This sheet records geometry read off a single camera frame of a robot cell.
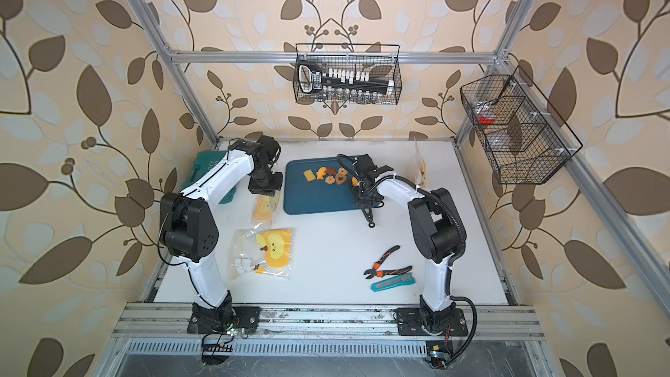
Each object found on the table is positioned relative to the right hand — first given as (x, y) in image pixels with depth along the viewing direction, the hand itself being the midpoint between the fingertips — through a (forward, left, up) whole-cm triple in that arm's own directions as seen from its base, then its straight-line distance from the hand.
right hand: (363, 199), depth 97 cm
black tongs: (-13, 0, +22) cm, 26 cm away
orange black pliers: (-26, -1, -2) cm, 26 cm away
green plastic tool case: (+20, +66, +2) cm, 69 cm away
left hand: (-1, +33, +10) cm, 34 cm away
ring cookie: (+11, +9, -1) cm, 14 cm away
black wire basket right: (0, -45, +30) cm, 54 cm away
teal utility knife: (-29, -9, -3) cm, 31 cm away
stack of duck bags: (-19, +33, 0) cm, 38 cm away
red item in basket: (+9, -39, +28) cm, 49 cm away
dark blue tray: (+9, +16, -2) cm, 19 cm away
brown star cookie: (+15, +12, -1) cm, 19 cm away
